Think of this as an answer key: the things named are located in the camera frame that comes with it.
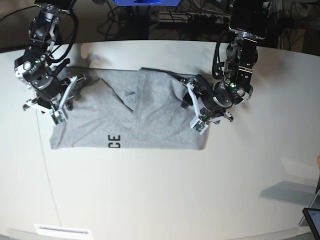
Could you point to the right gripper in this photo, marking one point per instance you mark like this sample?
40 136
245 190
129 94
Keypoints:
49 91

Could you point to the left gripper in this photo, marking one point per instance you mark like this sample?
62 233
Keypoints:
215 100

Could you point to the grey T-shirt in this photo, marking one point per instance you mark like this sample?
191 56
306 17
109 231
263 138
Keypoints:
127 109

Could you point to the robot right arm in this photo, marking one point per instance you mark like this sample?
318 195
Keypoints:
37 68

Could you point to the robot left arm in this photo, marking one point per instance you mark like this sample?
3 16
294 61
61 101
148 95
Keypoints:
235 55

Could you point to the white paper label strip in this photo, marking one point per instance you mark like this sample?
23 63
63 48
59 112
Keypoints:
62 232

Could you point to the tablet with stand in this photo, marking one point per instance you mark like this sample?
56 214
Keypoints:
311 214

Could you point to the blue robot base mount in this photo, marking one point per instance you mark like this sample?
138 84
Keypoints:
147 2

